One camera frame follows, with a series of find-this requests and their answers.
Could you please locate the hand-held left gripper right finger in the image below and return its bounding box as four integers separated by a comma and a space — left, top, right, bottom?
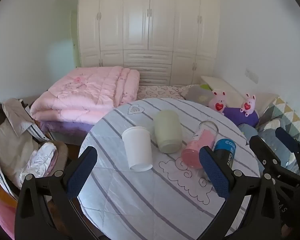
197, 147, 282, 240

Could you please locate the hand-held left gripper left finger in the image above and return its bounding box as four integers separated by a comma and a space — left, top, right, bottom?
14, 146, 98, 240

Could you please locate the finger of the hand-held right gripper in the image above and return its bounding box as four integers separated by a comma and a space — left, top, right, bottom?
275, 127, 300, 178
249, 135, 300, 186

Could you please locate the pink clear-rim cup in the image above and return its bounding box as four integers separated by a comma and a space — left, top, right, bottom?
181, 121, 219, 169

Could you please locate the white paper cup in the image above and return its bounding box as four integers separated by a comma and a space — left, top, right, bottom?
122, 126, 153, 172

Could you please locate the pale green cup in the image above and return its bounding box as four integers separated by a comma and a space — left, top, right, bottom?
154, 109, 183, 154

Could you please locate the light blue cloth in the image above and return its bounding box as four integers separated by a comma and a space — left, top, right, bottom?
237, 118, 300, 173

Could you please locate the triangle pattern blanket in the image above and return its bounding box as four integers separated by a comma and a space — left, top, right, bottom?
259, 97, 300, 147

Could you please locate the blue can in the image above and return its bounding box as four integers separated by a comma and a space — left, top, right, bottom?
213, 138, 237, 170

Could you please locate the purple cushion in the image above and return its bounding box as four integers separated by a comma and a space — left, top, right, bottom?
222, 106, 260, 128

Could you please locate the beige pillow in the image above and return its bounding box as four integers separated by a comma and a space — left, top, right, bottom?
254, 92, 280, 117

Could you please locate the white crumpled garment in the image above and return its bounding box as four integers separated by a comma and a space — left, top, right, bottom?
20, 142, 58, 188

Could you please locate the pink plush toy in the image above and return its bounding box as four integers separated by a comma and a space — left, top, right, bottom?
209, 89, 228, 115
240, 93, 257, 117

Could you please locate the purple blanket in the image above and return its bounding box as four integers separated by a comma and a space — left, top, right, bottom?
39, 119, 95, 141

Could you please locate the striped table cover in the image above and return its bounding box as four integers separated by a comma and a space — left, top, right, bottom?
78, 97, 262, 240

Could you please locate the white pillow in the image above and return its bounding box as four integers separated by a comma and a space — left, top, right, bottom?
201, 76, 244, 105

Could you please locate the beige jacket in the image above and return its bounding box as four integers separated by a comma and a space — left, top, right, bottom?
0, 98, 53, 201

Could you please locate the folded pink quilt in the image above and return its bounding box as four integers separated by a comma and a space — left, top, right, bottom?
30, 66, 141, 126

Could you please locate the grey pillow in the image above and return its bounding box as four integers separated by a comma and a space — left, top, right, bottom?
184, 84, 215, 106

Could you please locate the pink cloth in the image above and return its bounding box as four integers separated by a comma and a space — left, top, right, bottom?
0, 195, 18, 240

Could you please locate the heart print bed sheet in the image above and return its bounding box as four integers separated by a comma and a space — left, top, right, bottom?
136, 85, 191, 101

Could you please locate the white wardrobe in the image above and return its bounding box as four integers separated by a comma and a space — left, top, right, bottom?
77, 0, 221, 87

